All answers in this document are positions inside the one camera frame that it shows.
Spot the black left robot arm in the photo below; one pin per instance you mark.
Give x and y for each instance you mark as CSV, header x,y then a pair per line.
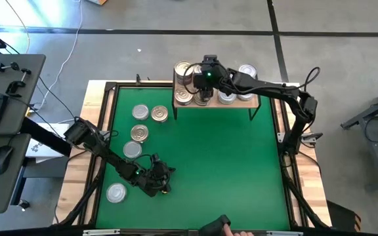
x,y
110,157

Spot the silver mounting plate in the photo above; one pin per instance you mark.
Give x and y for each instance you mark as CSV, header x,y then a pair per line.
x,y
281,137

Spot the silver metal bracket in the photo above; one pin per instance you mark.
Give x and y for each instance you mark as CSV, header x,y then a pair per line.
x,y
100,232
284,233

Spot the tuna can green white label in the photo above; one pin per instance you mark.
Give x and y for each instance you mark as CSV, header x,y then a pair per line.
x,y
132,149
248,69
226,98
245,97
140,112
116,192

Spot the black metal table frame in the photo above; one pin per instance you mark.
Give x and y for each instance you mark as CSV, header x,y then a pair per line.
x,y
149,85

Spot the person's hand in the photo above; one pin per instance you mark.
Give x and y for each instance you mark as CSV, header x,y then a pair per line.
x,y
238,233

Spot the small black edge clamp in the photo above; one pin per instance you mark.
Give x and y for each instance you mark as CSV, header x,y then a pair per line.
x,y
138,80

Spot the black box hazard stripes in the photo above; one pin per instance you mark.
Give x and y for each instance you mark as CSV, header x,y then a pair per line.
x,y
340,216

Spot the black diagonal support beam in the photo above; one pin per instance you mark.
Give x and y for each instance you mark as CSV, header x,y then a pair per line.
x,y
44,137

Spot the dark grey desk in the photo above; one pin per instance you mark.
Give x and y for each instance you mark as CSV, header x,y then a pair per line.
x,y
18,111

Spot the black computer mouse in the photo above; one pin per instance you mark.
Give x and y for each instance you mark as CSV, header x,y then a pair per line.
x,y
2,159

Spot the orange floor item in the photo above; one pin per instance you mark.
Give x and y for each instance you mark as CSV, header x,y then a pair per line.
x,y
98,1

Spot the small yellow tag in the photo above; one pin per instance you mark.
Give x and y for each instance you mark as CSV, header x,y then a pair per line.
x,y
166,191

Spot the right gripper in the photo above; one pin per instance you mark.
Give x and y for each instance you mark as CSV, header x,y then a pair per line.
x,y
208,80

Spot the black handheld object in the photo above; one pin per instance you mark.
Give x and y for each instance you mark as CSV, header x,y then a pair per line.
x,y
217,226

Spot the white cardboard box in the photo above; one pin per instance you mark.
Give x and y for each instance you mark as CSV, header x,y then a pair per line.
x,y
41,149

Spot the salmon can blue red label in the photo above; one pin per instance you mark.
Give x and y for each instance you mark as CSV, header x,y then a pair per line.
x,y
196,100
183,95
197,69
159,113
139,133
182,67

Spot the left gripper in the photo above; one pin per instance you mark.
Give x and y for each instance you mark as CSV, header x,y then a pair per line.
x,y
153,177

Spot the wooden shelf black metal legs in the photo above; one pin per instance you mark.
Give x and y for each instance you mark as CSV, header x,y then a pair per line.
x,y
248,105

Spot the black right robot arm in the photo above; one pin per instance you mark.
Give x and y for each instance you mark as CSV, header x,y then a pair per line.
x,y
267,88

